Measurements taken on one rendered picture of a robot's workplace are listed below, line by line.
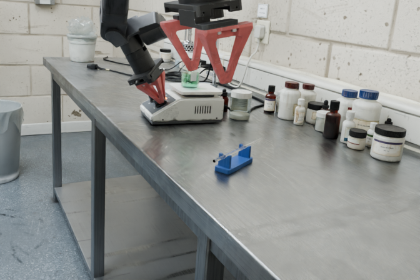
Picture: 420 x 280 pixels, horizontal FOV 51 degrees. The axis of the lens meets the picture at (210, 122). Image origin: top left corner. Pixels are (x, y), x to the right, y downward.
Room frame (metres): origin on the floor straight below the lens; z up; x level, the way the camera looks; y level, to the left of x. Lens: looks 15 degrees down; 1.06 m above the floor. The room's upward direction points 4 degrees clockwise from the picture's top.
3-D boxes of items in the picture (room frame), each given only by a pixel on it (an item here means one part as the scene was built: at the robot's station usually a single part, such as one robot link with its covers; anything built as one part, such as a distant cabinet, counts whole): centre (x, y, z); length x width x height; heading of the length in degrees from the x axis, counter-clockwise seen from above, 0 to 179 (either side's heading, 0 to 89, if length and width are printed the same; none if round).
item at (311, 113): (1.26, -0.31, 0.78); 0.05 x 0.05 x 0.06
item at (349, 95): (1.18, -0.37, 0.81); 0.06 x 0.06 x 0.11
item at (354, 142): (1.03, -0.36, 0.77); 0.04 x 0.04 x 0.04
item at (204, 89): (1.20, 0.05, 0.83); 0.12 x 0.12 x 0.01; 23
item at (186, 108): (1.19, 0.07, 0.79); 0.22 x 0.13 x 0.08; 113
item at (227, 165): (0.84, -0.06, 0.77); 0.10 x 0.03 x 0.04; 148
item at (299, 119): (1.22, -0.25, 0.79); 0.03 x 0.03 x 0.07
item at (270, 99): (1.34, -0.18, 0.79); 0.03 x 0.03 x 0.08
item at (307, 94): (1.33, -0.29, 0.80); 0.06 x 0.06 x 0.10
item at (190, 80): (1.19, 0.06, 0.87); 0.06 x 0.05 x 0.08; 52
